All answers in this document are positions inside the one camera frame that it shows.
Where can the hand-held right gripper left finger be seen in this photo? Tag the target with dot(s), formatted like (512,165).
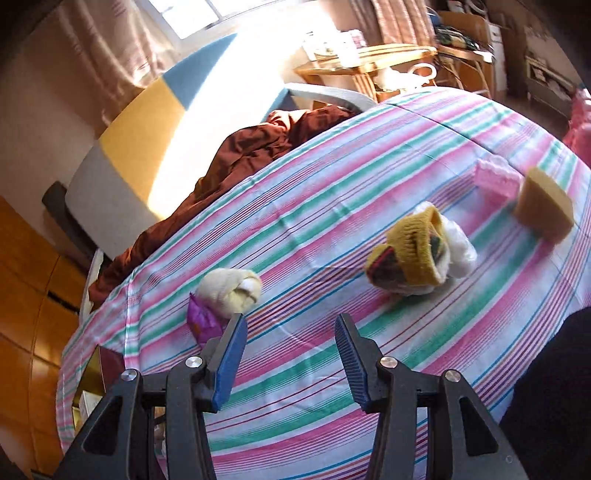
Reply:
(231,360)

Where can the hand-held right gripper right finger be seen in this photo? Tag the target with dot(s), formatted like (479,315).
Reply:
(353,364)

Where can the purple snack packet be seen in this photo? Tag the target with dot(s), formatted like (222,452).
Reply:
(203,323)

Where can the cream sock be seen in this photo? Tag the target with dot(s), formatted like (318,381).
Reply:
(226,288)

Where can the gold metal tin box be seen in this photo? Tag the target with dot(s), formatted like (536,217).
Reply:
(111,364)

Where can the white sock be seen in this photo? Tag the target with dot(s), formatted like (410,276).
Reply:
(459,251)

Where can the yellow sponge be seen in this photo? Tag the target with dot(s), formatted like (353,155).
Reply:
(545,205)

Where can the brown blanket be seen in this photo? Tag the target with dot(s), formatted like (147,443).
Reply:
(221,170)

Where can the person's dark clothing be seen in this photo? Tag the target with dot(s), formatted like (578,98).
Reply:
(554,397)

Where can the wooden wardrobe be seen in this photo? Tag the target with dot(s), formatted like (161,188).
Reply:
(27,323)

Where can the black rolled mat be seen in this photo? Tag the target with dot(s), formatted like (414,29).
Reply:
(60,207)

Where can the grey yellow blue headboard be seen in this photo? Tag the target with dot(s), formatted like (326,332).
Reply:
(134,138)

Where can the bamboo side table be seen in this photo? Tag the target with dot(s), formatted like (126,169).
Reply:
(364,64)

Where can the white printed box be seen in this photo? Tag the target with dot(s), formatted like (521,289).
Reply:
(348,48)

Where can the pink fabric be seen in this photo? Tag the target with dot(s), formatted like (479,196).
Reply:
(579,129)

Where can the pink patterned curtain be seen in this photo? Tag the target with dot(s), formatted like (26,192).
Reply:
(397,21)
(101,41)

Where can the cluttered shelf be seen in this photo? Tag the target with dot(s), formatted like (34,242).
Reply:
(549,78)

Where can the wooden chair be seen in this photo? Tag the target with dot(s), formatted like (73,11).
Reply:
(471,27)

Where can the white bed frame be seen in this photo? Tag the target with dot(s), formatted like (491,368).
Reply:
(323,92)

